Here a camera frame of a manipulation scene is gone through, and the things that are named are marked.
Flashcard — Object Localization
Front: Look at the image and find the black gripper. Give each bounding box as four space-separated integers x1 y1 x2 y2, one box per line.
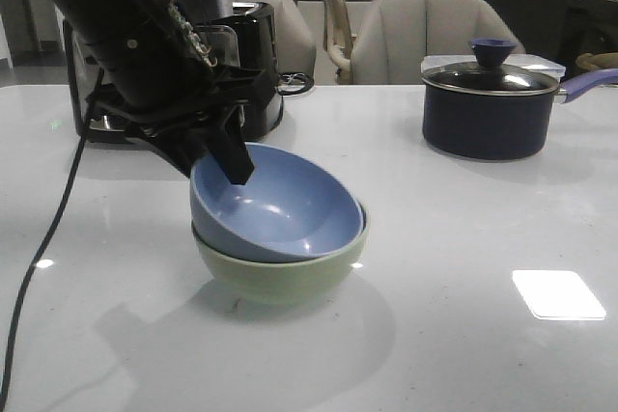
86 67 268 185

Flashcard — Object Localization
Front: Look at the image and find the blue bowl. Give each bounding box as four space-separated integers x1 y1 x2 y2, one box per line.
190 143 364 263

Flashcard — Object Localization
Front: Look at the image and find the green bowl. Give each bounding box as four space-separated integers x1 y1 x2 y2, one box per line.
192 206 371 305

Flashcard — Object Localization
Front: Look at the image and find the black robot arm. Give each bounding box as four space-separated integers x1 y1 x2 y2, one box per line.
52 0 273 184

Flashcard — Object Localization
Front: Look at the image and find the black and chrome toaster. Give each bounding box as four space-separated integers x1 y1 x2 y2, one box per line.
62 0 283 142

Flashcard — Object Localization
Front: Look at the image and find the beige chair left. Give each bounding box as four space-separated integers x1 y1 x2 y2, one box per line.
234 0 317 78

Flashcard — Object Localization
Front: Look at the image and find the beige plastic chair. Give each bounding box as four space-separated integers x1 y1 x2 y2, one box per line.
322 0 355 85

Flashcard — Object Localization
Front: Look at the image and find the beige chair right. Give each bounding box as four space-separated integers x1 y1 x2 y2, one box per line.
351 0 525 85

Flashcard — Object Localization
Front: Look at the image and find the glass pot lid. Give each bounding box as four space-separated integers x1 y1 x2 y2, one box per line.
421 38 558 96

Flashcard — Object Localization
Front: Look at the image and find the dark blue saucepan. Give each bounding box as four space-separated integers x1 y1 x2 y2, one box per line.
422 69 617 160

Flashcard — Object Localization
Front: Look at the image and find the toaster power cord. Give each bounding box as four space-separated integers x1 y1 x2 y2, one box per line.
276 71 316 96

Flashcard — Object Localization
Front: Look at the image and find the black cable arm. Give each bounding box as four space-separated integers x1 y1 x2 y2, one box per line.
0 69 105 412

